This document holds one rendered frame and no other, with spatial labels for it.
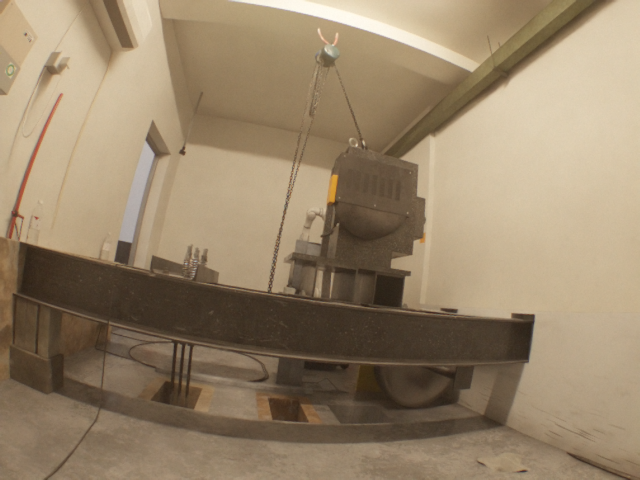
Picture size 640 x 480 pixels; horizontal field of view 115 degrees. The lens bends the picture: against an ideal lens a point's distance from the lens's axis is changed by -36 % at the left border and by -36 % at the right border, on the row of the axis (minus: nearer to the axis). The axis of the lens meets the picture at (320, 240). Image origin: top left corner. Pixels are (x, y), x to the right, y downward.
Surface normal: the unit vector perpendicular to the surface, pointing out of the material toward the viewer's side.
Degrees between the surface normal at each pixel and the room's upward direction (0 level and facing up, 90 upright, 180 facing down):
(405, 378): 90
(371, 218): 90
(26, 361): 90
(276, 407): 90
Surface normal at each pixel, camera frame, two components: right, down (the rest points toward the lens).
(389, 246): 0.22, -0.14
